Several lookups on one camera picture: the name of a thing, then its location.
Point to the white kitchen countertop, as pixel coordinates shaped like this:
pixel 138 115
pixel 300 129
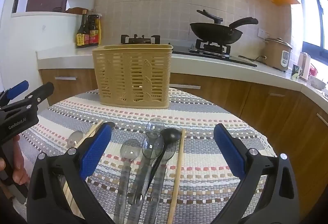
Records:
pixel 269 72

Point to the beige plastic utensil basket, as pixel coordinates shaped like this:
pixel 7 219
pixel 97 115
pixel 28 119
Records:
pixel 133 75

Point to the black wok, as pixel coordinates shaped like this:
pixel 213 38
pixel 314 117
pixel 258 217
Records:
pixel 217 33

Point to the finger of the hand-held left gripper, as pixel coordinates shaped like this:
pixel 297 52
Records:
pixel 18 89
pixel 38 96

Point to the white kettle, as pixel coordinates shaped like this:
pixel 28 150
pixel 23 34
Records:
pixel 305 67

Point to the black plastic spoon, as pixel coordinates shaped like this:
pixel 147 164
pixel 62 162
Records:
pixel 170 134

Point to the wooden chopstick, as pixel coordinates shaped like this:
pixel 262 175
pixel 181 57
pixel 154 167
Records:
pixel 92 129
pixel 178 170
pixel 87 137

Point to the beige rice cooker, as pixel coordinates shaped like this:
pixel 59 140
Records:
pixel 275 55

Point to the clear plastic spoon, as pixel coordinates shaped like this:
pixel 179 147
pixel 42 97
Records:
pixel 158 188
pixel 151 149
pixel 155 125
pixel 130 149
pixel 75 138

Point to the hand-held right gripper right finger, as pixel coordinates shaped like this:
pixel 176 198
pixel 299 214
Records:
pixel 228 149

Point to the white bowl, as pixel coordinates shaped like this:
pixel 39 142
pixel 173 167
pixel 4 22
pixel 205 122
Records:
pixel 316 81

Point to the tall dark sauce bottle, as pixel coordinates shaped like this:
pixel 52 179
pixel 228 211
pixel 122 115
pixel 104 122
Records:
pixel 82 31

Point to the dark framed window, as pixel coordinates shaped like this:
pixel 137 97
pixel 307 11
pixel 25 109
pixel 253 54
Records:
pixel 312 8

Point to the short dark sauce bottle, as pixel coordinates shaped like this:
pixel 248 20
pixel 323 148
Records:
pixel 93 31

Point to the person's left hand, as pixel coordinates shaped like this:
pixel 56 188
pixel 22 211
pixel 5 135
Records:
pixel 20 175

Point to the black gas stove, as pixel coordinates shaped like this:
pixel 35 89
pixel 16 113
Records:
pixel 238 60

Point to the striped woven tablecloth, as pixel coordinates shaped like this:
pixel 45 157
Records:
pixel 199 121

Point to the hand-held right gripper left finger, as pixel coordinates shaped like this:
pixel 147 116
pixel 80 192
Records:
pixel 94 152

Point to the dark mug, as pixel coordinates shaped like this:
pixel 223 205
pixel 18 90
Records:
pixel 296 71

